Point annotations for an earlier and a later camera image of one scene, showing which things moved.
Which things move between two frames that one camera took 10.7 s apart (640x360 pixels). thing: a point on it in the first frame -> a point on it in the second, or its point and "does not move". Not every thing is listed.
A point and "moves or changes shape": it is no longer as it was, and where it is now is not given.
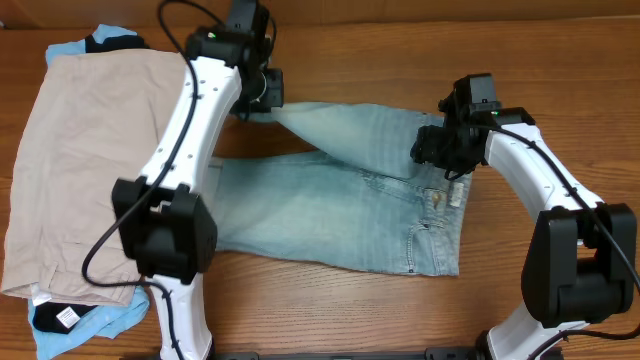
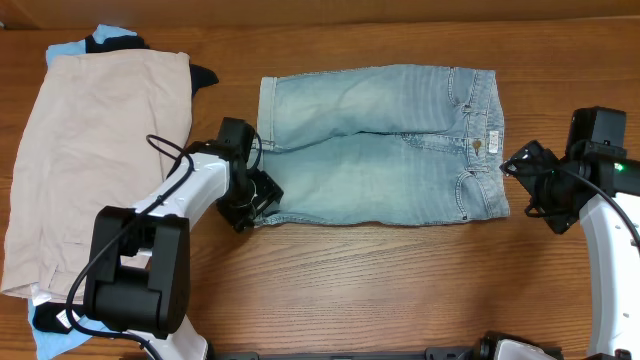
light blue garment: x=108 y=321 does not move
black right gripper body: x=449 y=152 -> x=553 y=198
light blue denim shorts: x=360 y=196 moves or changes shape
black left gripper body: x=270 y=89 -> x=267 y=195
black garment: x=63 y=318 does not move
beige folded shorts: x=99 y=118 does not move
